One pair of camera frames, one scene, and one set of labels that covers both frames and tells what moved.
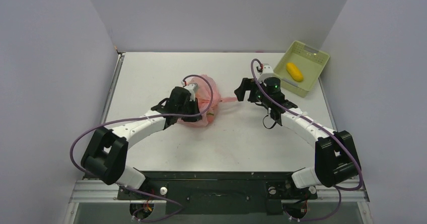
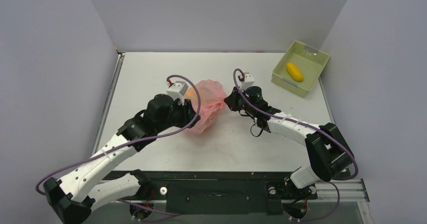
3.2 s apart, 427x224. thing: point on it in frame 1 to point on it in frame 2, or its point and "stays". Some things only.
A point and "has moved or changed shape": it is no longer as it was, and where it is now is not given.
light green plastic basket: [300, 69] stays
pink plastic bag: [203, 94] has moved or changed shape
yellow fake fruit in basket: [294, 72] stays
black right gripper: [252, 90] to [232, 100]
